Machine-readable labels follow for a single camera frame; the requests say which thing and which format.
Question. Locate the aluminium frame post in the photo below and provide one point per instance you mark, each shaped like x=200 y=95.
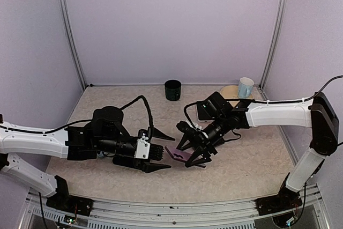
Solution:
x=72 y=45
x=274 y=42

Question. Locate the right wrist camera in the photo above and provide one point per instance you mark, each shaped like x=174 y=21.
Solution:
x=186 y=128

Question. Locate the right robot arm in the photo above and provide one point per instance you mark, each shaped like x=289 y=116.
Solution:
x=314 y=112

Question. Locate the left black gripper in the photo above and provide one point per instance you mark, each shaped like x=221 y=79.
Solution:
x=148 y=168

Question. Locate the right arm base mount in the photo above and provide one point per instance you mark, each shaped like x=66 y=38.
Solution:
x=276 y=203

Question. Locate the beige round plate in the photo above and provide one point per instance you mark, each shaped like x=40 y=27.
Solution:
x=230 y=93

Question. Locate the dark green cup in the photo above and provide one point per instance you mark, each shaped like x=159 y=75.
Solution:
x=172 y=90

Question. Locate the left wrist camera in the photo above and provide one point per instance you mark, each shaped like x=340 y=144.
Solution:
x=144 y=135

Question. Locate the pink phone case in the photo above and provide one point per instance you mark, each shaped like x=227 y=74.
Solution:
x=202 y=115

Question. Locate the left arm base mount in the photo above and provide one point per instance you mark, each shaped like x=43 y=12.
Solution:
x=71 y=204

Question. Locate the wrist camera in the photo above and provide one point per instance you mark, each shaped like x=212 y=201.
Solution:
x=186 y=128
x=144 y=135

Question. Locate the light blue mug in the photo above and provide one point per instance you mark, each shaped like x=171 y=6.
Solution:
x=245 y=87

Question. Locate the right aluminium frame post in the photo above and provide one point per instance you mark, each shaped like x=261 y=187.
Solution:
x=274 y=42

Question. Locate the black phone case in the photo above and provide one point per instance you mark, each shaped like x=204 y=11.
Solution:
x=127 y=162

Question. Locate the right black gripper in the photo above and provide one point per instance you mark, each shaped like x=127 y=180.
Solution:
x=205 y=144

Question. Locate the left aluminium frame post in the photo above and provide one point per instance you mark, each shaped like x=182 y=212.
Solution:
x=72 y=45

